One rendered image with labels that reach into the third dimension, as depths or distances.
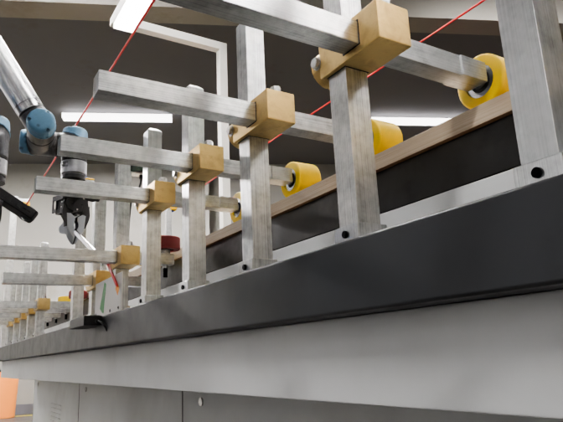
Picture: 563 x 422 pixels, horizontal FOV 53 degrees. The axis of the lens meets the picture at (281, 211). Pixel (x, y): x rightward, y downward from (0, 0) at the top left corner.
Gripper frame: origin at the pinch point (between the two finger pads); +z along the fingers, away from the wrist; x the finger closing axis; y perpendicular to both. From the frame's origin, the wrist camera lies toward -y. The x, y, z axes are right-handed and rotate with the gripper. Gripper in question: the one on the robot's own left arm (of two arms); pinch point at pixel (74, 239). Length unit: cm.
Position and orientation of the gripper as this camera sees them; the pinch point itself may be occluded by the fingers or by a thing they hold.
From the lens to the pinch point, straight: 178.0
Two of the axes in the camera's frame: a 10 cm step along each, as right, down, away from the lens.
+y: -7.8, 1.9, 6.0
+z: 0.4, 9.7, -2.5
